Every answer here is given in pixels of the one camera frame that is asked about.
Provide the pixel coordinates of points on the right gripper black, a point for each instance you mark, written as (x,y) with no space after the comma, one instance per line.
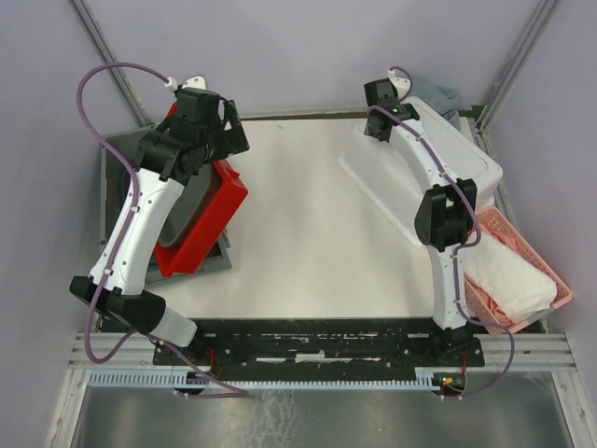
(367,132)

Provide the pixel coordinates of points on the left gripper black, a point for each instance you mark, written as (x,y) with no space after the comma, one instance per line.
(233,140)

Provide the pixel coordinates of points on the large white plastic tub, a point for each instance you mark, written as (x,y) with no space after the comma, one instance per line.
(396,174)

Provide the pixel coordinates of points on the red plastic bin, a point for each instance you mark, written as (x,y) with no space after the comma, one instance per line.
(182,146)

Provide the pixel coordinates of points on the dark grey plastic tray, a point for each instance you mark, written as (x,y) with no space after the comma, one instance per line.
(188,208)

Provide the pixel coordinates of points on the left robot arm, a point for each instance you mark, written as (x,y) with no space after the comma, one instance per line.
(116,284)

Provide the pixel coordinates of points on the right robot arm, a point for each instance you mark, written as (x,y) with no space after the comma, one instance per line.
(445,215)

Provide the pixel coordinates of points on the blue denim cloth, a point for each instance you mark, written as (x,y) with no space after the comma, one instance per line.
(446,101)

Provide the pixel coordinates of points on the grey plastic storage bin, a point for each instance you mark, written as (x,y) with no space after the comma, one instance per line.
(115,181)

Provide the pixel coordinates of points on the pink plastic basket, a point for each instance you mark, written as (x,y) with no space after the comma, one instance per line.
(494,220)

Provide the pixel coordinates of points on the white folded towel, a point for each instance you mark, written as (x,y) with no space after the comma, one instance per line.
(534,290)

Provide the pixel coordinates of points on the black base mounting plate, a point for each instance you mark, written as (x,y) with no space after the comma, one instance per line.
(305,349)

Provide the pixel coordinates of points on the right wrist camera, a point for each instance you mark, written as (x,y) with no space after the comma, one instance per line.
(401,80)

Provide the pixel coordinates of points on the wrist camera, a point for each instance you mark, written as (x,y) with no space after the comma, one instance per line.
(197,82)
(401,80)

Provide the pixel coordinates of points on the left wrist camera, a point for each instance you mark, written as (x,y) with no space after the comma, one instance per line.
(197,82)

